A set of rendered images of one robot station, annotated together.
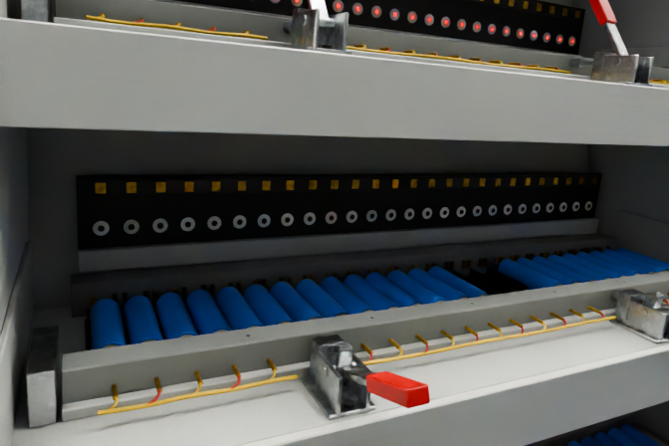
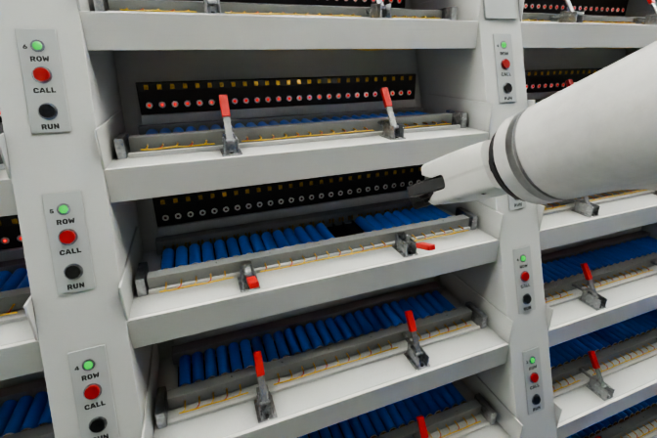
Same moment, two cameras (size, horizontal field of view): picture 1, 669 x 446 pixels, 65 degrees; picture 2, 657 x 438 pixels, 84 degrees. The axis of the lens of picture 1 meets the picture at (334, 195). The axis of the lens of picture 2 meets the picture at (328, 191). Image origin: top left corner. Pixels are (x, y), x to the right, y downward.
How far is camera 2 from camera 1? 0.30 m
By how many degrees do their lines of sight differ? 10
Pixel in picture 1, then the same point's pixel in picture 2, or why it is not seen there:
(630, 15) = (438, 76)
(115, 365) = (165, 276)
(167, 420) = (184, 293)
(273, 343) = (225, 265)
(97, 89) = (143, 186)
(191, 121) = (179, 191)
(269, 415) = (220, 291)
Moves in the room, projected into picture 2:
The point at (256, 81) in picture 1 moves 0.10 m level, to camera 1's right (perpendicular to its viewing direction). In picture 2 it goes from (201, 172) to (272, 163)
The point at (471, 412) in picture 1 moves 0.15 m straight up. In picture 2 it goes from (301, 288) to (289, 189)
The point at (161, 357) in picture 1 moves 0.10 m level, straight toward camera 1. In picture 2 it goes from (182, 272) to (166, 292)
